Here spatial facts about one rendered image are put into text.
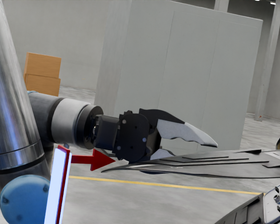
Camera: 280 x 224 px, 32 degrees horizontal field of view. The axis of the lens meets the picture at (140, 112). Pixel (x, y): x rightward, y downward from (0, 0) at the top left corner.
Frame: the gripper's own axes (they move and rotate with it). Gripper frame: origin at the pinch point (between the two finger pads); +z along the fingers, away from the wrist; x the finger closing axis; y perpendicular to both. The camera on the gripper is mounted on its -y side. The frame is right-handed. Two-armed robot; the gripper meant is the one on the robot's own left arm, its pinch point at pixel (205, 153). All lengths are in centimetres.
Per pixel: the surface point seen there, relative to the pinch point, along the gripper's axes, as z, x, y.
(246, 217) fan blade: 5.9, 9.5, 13.7
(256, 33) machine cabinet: -95, -155, 651
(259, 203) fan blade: 7.4, 7.0, 14.9
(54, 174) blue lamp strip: -10.1, 4.4, -23.8
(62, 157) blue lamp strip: -9.1, 2.3, -24.8
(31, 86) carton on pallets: -452, -17, 656
